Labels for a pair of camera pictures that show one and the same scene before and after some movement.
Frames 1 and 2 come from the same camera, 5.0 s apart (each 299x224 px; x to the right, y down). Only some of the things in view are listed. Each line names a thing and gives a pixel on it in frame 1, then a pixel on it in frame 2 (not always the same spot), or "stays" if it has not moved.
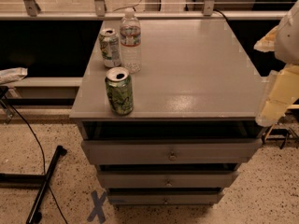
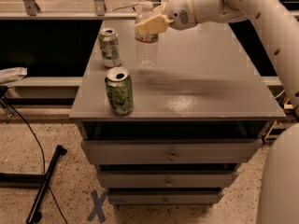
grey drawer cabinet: x=193 y=121 stays
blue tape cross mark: x=97 y=210 stays
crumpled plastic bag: x=13 y=74 stays
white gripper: x=289 y=40 to x=179 y=14
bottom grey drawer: x=165 y=198 stays
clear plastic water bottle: x=130 y=36 to x=146 y=45
